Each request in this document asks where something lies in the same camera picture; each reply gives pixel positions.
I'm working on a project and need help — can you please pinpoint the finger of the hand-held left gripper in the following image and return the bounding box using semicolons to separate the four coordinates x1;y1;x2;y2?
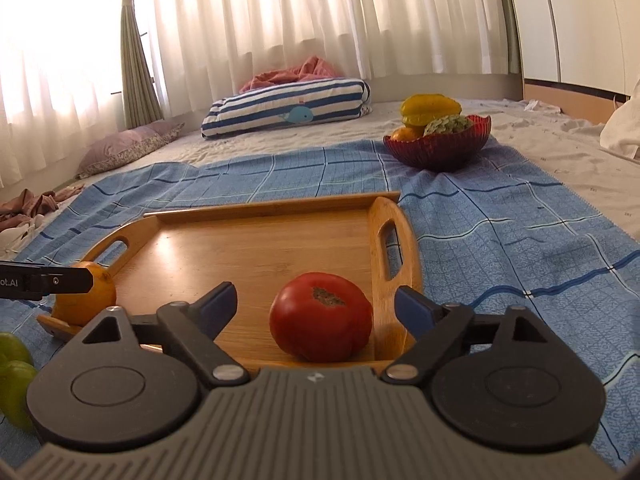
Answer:
42;266;95;297

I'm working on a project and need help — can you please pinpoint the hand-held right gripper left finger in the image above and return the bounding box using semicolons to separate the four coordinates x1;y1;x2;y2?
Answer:
65;281;251;388

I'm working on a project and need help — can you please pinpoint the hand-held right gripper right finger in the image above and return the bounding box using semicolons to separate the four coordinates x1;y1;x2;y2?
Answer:
378;284;556;386

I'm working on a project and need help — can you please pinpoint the large orange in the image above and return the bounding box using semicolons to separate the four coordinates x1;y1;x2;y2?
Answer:
51;261;117;328

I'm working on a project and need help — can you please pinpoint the wooden tray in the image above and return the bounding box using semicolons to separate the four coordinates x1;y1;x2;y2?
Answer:
36;191;425;376

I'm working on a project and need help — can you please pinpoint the red tomato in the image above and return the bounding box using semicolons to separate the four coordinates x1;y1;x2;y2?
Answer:
269;272;374;364

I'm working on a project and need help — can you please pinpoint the white crumpled cloth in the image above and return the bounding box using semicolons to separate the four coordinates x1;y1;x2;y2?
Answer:
0;214;47;253

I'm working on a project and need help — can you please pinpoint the dusty pink cloth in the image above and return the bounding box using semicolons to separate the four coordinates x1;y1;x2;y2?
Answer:
0;184;86;223

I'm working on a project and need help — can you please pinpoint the blue checked blanket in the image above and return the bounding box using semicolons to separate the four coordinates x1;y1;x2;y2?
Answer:
0;132;640;480

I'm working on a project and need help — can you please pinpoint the purple floral pillow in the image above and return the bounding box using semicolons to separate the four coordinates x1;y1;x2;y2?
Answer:
75;120;186;180

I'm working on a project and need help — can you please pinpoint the red glass bowl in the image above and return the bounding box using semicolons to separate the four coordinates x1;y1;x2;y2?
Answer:
383;114;492;171

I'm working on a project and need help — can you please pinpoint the green custard apple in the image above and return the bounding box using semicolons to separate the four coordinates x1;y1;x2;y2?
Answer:
423;115;474;137

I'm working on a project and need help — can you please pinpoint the yellow starfruit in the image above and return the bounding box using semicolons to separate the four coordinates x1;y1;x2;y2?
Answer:
400;93;463;129

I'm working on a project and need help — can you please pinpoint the blue striped pillow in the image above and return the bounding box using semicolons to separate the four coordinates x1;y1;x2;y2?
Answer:
201;78;372;140

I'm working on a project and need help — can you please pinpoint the beige bed sheet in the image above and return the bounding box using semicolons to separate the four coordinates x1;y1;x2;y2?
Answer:
75;95;640;243

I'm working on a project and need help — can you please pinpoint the white sheer curtain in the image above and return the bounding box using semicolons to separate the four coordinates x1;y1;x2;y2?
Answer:
132;0;521;133
0;0;132;188

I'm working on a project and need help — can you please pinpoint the olive green curtain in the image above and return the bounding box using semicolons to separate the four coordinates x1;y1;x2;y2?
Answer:
492;0;524;77
116;0;164;131

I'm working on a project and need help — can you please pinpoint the small white cloth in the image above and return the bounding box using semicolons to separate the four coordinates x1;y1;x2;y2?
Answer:
520;99;562;114

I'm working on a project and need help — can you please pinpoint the pink crumpled blanket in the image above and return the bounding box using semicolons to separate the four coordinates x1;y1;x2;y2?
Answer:
239;56;346;94

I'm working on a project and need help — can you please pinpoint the white bedding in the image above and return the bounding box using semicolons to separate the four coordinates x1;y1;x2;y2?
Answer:
600;77;640;162

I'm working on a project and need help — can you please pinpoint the white wardrobe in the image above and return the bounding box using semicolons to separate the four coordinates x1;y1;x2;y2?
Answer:
502;0;640;126

